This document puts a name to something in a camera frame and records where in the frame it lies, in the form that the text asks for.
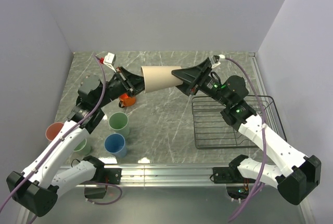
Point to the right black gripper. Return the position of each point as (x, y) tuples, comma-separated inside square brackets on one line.
[(194, 77)]

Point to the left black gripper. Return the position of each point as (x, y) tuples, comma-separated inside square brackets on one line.
[(133, 83)]

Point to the beige plastic cup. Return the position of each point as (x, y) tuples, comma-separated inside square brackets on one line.
[(159, 77)]

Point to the orange mug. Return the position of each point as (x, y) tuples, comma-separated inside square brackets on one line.
[(126, 101)]

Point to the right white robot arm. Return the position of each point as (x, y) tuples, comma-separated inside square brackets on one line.
[(294, 174)]

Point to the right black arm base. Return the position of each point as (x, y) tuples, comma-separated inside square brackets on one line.
[(237, 187)]

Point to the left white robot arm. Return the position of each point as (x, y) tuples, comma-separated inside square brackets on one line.
[(38, 186)]

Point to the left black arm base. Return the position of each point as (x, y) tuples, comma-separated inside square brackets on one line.
[(104, 188)]

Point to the pale green plastic cup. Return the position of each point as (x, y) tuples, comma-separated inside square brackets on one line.
[(119, 123)]

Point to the blue plastic cup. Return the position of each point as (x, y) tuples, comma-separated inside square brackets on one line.
[(116, 145)]

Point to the light green plastic cup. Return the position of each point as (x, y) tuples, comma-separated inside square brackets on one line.
[(84, 148)]

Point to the salmon plastic cup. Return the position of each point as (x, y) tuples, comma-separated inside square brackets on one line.
[(53, 130)]

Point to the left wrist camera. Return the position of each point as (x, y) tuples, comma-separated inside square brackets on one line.
[(109, 60)]

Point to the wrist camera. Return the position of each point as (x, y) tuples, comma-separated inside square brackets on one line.
[(109, 60), (216, 60)]

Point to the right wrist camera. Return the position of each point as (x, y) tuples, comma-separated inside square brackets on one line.
[(216, 60)]

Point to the black wire dish rack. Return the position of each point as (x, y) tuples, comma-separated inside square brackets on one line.
[(212, 132)]

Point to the aluminium mounting rail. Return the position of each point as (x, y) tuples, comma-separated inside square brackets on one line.
[(174, 175)]

